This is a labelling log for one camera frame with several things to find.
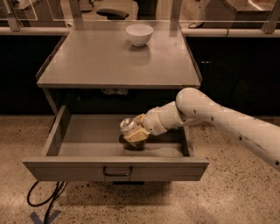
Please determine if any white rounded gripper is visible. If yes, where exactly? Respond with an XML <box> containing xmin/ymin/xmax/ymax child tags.
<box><xmin>123</xmin><ymin>107</ymin><xmax>167</xmax><ymax>143</ymax></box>

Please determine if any silver green 7up can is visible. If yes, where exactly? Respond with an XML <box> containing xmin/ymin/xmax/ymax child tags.
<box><xmin>120</xmin><ymin>118</ymin><xmax>148</xmax><ymax>149</ymax></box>

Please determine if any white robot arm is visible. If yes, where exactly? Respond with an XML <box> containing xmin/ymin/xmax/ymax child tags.
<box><xmin>120</xmin><ymin>87</ymin><xmax>280</xmax><ymax>171</ymax></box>

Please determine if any open grey top drawer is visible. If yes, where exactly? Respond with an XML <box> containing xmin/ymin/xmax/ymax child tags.
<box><xmin>23</xmin><ymin>106</ymin><xmax>209</xmax><ymax>182</ymax></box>

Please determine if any grey cabinet table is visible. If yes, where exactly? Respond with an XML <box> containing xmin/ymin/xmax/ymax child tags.
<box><xmin>34</xmin><ymin>20</ymin><xmax>203</xmax><ymax>117</ymax></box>

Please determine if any white ceramic bowl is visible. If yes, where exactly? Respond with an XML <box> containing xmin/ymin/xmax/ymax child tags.
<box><xmin>126</xmin><ymin>24</ymin><xmax>153</xmax><ymax>46</ymax></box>

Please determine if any black office chair seat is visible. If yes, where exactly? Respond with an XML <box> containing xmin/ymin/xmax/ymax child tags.
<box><xmin>96</xmin><ymin>9</ymin><xmax>129</xmax><ymax>20</ymax></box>

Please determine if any black metal drawer handle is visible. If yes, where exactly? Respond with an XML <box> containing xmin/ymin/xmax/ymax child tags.
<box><xmin>102</xmin><ymin>166</ymin><xmax>133</xmax><ymax>177</ymax></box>

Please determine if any black floor cable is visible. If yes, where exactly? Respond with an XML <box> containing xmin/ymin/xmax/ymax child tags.
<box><xmin>25</xmin><ymin>180</ymin><xmax>68</xmax><ymax>224</ymax></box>

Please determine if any glass partition with frame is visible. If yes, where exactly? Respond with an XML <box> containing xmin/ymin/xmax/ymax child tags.
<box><xmin>0</xmin><ymin>0</ymin><xmax>280</xmax><ymax>37</ymax></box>

